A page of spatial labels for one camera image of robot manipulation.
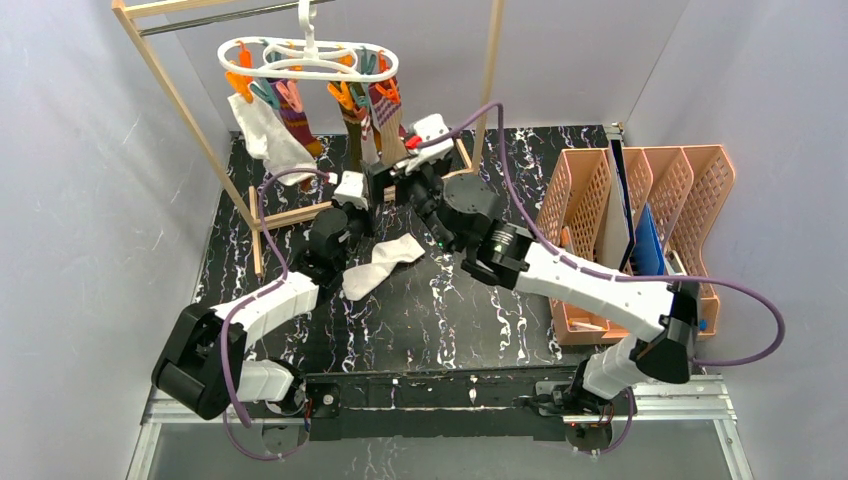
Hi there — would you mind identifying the white fluffy sock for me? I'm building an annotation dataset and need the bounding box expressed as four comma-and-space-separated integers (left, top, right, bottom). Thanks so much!
228, 93, 317, 186
342, 233, 425, 301

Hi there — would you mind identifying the grey sock with red stripes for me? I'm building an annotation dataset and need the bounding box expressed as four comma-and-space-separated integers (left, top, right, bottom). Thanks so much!
358, 108, 380, 168

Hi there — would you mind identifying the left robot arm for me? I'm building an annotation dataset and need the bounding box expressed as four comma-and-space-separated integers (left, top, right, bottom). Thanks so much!
151, 164, 392, 426

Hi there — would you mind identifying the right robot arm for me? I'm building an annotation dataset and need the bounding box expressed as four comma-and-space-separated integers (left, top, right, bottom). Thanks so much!
369, 161, 700, 405

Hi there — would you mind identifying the white plastic clip hanger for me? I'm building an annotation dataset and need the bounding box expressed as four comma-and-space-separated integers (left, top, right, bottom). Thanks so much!
217, 1, 400, 104

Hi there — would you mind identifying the beige purple striped sock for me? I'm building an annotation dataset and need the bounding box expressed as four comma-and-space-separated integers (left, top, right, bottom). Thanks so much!
368, 79, 407, 166

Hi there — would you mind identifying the olive striped sock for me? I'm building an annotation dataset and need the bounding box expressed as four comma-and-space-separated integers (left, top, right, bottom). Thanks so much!
339, 104, 362, 172

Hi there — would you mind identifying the maroon yellow striped sock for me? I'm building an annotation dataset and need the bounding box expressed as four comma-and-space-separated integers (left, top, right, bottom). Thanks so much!
274, 87, 323, 168

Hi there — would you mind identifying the white board in organizer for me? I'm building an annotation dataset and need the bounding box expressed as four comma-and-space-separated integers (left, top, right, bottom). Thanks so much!
597, 139, 635, 271

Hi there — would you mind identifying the blue folder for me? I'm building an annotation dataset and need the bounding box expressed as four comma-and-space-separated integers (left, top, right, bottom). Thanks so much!
630, 205, 665, 276

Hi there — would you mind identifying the orange plastic desk organizer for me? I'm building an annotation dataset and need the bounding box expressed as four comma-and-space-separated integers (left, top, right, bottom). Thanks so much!
535, 144, 737, 347

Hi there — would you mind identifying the metal hanging rod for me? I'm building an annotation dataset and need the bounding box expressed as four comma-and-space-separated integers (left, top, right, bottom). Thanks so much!
139, 1, 298, 37

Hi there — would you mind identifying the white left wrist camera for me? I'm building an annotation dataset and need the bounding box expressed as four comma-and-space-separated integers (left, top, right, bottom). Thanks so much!
331, 170, 370, 212

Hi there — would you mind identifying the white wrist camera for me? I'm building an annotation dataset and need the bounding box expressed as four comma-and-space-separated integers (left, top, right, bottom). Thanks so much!
331, 170, 370, 212
404, 113, 454, 174

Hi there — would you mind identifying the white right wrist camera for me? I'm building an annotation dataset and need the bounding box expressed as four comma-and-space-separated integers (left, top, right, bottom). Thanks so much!
404, 113, 454, 174

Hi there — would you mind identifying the wooden clothes rack frame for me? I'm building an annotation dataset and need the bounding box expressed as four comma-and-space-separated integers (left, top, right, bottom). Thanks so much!
111, 1, 505, 276

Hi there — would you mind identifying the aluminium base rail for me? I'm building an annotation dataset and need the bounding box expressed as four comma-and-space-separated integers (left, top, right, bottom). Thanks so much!
140, 374, 738, 425

